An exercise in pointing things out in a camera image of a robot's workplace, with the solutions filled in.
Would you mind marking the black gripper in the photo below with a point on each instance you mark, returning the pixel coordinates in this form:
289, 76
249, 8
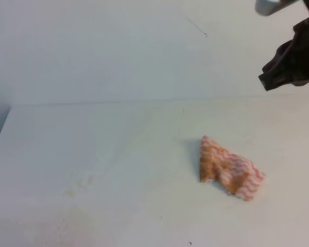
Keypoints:
290, 64

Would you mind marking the pink white striped rag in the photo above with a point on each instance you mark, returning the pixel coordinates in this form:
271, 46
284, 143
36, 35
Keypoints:
236, 174

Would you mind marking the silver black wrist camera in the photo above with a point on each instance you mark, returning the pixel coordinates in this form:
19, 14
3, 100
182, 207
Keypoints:
269, 7

